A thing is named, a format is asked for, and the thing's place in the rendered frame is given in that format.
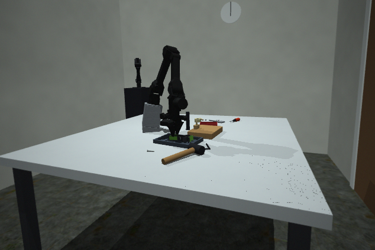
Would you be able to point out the wooden-handled mallet with black head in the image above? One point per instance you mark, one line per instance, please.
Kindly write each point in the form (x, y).
(192, 148)

